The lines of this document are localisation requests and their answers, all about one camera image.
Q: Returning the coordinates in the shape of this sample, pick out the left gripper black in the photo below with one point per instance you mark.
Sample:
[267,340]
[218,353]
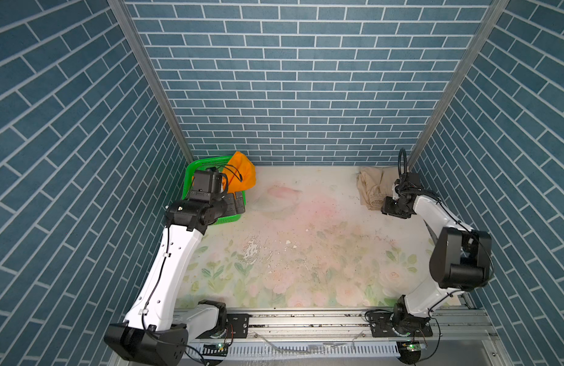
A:
[232,208]

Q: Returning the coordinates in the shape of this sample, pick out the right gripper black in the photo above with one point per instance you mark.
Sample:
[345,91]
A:
[386,207]

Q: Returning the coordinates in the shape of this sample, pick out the beige shorts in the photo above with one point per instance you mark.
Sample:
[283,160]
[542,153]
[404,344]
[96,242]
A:
[375,184]

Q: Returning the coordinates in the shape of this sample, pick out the green plastic basket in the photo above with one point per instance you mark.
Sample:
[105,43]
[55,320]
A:
[195,167]

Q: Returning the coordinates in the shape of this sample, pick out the orange shorts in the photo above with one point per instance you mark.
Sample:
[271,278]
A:
[240,172]

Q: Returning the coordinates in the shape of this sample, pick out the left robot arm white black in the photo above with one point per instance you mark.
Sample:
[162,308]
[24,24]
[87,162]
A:
[149,333]

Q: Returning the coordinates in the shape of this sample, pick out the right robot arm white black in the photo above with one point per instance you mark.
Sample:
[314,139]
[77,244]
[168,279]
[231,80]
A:
[461,260]

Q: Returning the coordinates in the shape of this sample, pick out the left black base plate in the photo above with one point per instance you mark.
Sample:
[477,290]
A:
[236,327]

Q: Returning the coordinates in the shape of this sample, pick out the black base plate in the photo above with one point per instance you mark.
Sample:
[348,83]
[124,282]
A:
[385,324]
[236,327]

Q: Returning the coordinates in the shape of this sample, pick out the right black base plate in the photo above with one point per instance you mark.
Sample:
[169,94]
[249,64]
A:
[385,324]

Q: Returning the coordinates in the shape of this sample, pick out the aluminium front rail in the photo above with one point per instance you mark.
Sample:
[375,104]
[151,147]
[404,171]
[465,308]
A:
[461,336]

